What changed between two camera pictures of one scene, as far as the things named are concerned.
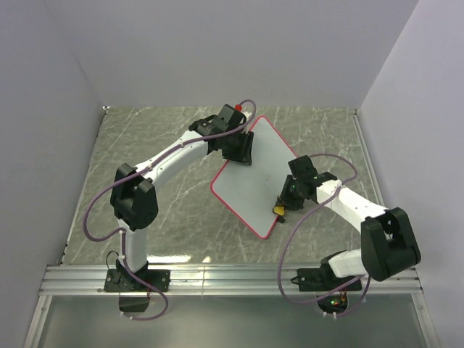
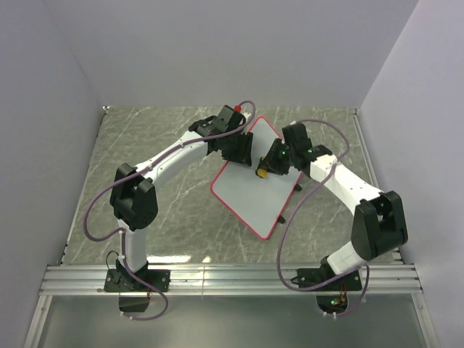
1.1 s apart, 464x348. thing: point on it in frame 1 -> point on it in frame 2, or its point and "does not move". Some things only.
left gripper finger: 246,141 does not move
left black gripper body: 234,138 does not move
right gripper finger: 283,196 -> 272,153
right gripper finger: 294,204 -> 278,167
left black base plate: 159,279 does not move
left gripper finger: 238,152 does not move
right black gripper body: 294,191 -> 286,155
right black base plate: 321,279 does not move
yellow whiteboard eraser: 279,209 -> 262,173
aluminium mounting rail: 90,280 does not move
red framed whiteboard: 252,192 does not move
